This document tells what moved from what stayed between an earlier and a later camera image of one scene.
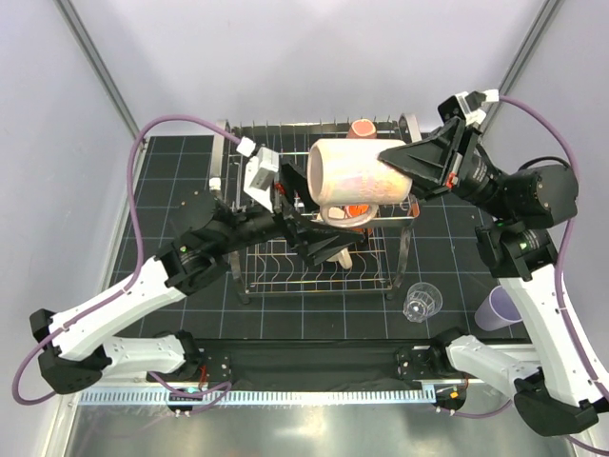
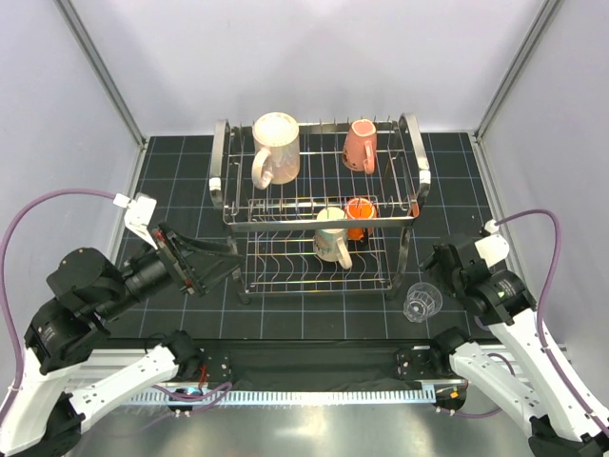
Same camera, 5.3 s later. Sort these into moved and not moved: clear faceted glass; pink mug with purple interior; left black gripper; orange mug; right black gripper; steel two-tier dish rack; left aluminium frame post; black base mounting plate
Moved: left black gripper; pink mug with purple interior; right black gripper
Not moved: orange mug; steel two-tier dish rack; clear faceted glass; left aluminium frame post; black base mounting plate
